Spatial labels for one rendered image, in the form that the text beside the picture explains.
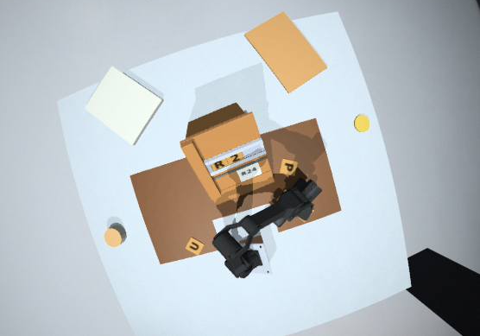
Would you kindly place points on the white paper ticket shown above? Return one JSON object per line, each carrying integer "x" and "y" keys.
{"x": 249, "y": 172}

